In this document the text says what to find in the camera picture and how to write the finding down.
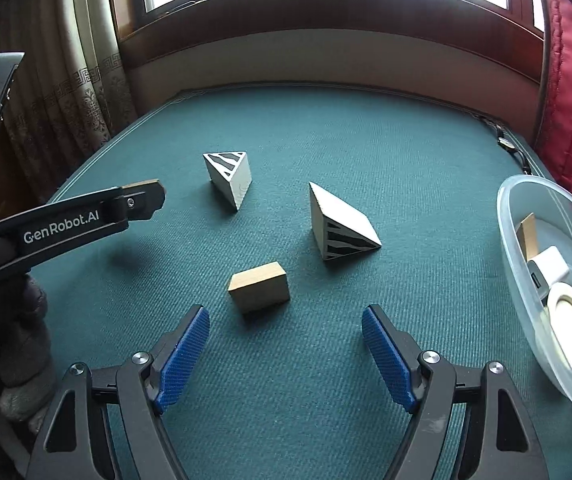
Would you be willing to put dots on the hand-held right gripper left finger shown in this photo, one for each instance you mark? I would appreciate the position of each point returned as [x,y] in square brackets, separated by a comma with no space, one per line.
[185,355]

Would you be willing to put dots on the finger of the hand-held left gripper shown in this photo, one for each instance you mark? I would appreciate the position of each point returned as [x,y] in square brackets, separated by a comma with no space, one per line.
[140,205]

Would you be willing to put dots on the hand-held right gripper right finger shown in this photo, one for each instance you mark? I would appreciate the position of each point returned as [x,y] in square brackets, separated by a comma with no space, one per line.
[386,355]

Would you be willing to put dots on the small light wooden block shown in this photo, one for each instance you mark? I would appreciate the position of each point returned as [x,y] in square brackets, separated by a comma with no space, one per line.
[140,184]

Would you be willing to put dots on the clear plastic bowl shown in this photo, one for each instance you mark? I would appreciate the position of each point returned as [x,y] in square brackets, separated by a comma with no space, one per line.
[511,240]

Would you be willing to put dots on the plain wooden wedge block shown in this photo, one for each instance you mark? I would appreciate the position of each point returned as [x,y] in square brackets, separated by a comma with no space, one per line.
[528,240]

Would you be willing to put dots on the white charger plug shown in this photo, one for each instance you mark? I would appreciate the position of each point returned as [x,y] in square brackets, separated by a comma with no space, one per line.
[551,265]

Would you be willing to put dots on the person's left hand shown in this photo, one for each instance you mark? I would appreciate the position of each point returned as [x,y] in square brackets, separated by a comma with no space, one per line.
[15,340]

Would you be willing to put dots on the white striped triangular block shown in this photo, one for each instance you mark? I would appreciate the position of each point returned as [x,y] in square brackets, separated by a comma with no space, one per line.
[236,180]
[346,215]

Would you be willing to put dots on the brown rectangular wooden block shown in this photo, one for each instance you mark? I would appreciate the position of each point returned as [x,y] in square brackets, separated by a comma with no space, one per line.
[261,290]

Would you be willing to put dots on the beige patterned curtain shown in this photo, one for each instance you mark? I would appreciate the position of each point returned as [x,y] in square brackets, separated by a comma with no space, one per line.
[65,85]

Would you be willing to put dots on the black wristwatch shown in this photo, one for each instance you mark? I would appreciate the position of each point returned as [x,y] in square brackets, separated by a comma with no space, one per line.
[506,144]

